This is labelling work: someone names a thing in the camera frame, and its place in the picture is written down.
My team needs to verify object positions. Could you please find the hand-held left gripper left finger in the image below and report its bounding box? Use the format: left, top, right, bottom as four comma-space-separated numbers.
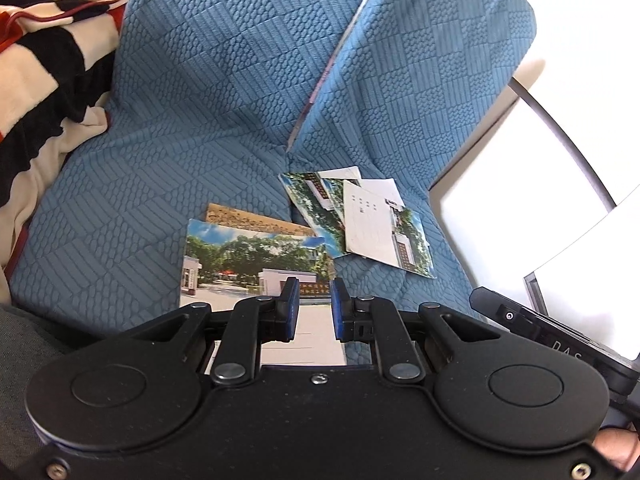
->
125, 276, 301, 386

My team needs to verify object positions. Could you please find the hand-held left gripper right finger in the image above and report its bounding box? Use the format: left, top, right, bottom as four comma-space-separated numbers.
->
330, 277, 506, 386

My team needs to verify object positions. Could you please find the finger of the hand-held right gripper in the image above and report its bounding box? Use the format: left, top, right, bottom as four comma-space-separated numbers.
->
470, 286, 626, 361

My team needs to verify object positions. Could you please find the brown painting cover book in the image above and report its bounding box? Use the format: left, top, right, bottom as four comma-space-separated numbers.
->
204, 203, 327, 239

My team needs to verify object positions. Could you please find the person's right hand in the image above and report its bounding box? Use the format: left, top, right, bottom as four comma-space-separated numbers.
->
595, 427, 640, 472

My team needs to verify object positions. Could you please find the white board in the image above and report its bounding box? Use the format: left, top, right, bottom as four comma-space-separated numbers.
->
522, 200, 640, 361

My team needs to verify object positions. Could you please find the black curved metal bar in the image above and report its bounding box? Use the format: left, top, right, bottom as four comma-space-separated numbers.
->
509, 76, 619, 207

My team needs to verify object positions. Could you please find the blue textured sofa seat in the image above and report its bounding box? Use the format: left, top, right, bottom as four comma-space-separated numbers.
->
285, 0, 538, 367
10, 0, 393, 341

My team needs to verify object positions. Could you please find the striped fleece blanket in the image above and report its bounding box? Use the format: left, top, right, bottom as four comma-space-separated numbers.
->
0, 0, 140, 306

